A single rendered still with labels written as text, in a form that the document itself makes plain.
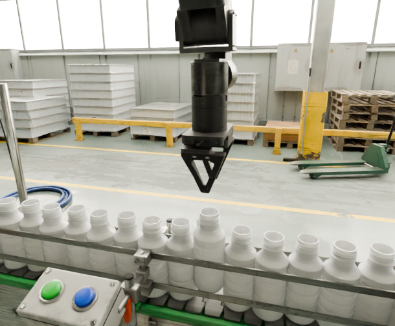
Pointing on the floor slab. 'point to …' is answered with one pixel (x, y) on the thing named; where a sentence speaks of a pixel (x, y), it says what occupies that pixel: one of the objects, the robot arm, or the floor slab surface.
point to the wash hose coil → (46, 190)
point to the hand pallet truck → (381, 162)
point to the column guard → (312, 124)
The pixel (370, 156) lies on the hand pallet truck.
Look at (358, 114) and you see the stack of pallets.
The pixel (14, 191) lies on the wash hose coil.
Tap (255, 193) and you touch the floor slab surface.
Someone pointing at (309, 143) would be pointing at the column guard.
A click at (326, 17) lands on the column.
